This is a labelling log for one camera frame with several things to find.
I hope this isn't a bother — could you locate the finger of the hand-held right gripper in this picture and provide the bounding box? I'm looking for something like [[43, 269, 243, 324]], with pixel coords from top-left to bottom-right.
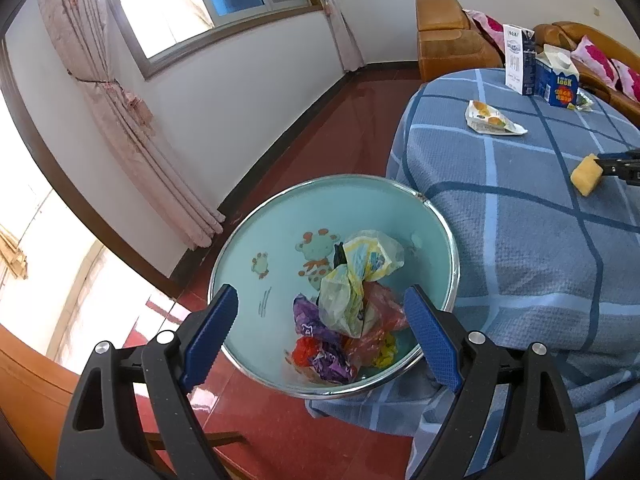
[[596, 149, 640, 166], [602, 164, 640, 184]]

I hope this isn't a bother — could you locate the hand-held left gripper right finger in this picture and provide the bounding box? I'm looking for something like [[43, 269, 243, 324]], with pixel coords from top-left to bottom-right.
[[402, 284, 586, 480]]

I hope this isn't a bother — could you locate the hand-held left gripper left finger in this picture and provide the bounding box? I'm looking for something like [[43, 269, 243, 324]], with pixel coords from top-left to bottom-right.
[[54, 283, 239, 480]]

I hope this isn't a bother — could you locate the yellow sponge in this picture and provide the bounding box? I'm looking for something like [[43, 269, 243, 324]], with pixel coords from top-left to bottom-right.
[[569, 153, 606, 195]]

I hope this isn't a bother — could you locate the pile of colourful snack wrappers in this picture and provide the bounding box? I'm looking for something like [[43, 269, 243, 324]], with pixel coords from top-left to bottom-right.
[[292, 229, 406, 384]]

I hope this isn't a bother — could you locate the light blue frog-print basin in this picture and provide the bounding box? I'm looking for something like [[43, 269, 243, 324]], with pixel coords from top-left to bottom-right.
[[207, 173, 460, 401]]

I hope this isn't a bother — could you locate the pink flowered pillow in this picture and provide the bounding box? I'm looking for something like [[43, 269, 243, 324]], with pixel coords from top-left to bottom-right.
[[609, 58, 640, 104], [463, 8, 507, 54], [569, 35, 619, 87]]

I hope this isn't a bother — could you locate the blue white capped carton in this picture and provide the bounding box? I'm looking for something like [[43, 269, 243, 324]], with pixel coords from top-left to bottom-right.
[[533, 43, 581, 108]]

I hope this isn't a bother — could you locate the blue plaid tablecloth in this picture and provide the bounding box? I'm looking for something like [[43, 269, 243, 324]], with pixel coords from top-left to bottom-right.
[[304, 67, 640, 480]]

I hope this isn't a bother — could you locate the white orange-print snack wrapper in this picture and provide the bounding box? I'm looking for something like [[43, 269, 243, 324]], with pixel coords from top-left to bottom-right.
[[464, 99, 529, 137]]

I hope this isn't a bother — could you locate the white tall carton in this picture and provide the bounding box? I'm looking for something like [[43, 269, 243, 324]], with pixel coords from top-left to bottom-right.
[[502, 23, 537, 96]]

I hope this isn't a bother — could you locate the wooden cabinet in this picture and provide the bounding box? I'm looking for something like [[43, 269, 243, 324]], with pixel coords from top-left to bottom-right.
[[0, 324, 82, 480]]

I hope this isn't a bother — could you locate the large bright window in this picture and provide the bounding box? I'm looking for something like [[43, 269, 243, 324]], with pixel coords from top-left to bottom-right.
[[0, 104, 109, 362]]

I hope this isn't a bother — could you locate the orange leather armchair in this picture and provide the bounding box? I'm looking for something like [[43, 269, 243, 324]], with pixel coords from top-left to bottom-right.
[[415, 0, 504, 84]]

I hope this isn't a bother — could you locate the yellow curtain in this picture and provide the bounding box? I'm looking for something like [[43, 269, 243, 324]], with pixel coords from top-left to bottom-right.
[[0, 224, 29, 282]]

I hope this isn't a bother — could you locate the pink tied curtain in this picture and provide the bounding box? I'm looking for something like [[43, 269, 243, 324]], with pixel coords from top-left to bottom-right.
[[37, 0, 227, 252]]

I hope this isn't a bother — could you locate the pink hanging curtain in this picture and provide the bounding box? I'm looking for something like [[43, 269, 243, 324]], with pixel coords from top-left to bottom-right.
[[302, 0, 367, 74]]

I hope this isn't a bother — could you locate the small sliding window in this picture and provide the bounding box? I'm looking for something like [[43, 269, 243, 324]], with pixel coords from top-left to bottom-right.
[[101, 0, 327, 79]]

